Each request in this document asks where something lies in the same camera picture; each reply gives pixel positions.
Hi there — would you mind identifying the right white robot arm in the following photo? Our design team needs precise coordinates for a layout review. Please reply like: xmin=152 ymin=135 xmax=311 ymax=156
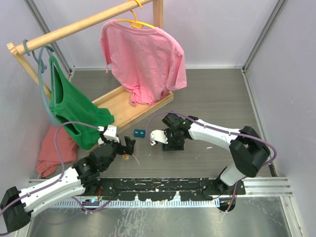
xmin=156 ymin=113 xmax=271 ymax=195

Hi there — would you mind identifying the red folded cloth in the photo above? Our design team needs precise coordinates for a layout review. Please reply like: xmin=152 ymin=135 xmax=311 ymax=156
xmin=36 ymin=124 xmax=78 ymax=177

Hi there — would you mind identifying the grey-blue plastic hanger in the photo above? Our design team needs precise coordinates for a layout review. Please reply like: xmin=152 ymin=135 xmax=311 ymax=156
xmin=32 ymin=45 xmax=59 ymax=127

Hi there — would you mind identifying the white slotted cable duct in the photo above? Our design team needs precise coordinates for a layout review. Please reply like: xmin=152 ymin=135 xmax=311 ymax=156
xmin=52 ymin=197 xmax=220 ymax=209

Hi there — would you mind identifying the teal pill box pair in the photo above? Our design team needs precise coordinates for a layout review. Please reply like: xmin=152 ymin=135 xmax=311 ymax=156
xmin=133 ymin=129 xmax=146 ymax=138

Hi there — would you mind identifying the yellow plastic hanger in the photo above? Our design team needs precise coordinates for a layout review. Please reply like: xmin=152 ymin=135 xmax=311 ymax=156
xmin=116 ymin=10 xmax=155 ymax=29

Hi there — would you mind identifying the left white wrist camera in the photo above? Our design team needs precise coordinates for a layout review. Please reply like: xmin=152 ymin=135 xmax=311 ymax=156
xmin=101 ymin=125 xmax=119 ymax=142

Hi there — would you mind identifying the wooden clothes rack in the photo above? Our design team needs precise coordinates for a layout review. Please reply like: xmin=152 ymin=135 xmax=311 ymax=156
xmin=6 ymin=0 xmax=174 ymax=139

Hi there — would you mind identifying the pink t-shirt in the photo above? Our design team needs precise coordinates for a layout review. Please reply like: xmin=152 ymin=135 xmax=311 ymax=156
xmin=100 ymin=20 xmax=187 ymax=106

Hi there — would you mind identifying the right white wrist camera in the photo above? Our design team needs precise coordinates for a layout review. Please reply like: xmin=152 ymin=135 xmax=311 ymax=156
xmin=150 ymin=130 xmax=168 ymax=146

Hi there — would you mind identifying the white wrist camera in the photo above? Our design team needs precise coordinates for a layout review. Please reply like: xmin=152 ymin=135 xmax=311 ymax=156
xmin=101 ymin=125 xmax=119 ymax=142
xmin=150 ymin=130 xmax=168 ymax=146

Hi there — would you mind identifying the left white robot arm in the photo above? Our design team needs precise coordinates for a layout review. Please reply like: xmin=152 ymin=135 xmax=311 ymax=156
xmin=0 ymin=136 xmax=136 ymax=233

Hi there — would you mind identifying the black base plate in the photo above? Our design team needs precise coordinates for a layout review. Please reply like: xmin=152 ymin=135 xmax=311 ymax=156
xmin=79 ymin=178 xmax=234 ymax=201

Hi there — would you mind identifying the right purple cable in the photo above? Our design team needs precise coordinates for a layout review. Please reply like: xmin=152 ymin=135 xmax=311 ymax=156
xmin=145 ymin=112 xmax=277 ymax=165

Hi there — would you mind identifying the green tank top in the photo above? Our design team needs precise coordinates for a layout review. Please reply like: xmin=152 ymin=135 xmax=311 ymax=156
xmin=49 ymin=56 xmax=115 ymax=150

